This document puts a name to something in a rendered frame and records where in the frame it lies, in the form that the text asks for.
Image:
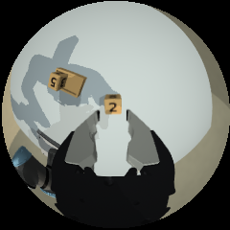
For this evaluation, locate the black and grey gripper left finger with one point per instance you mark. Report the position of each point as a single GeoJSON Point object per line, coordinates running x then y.
{"type": "Point", "coordinates": [77, 151]}

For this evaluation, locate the tan wooden number cube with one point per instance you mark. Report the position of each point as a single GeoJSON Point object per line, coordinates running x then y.
{"type": "Point", "coordinates": [57, 80]}
{"type": "Point", "coordinates": [113, 104]}

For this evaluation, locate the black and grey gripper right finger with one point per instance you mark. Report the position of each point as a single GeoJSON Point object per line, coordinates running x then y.
{"type": "Point", "coordinates": [147, 152]}

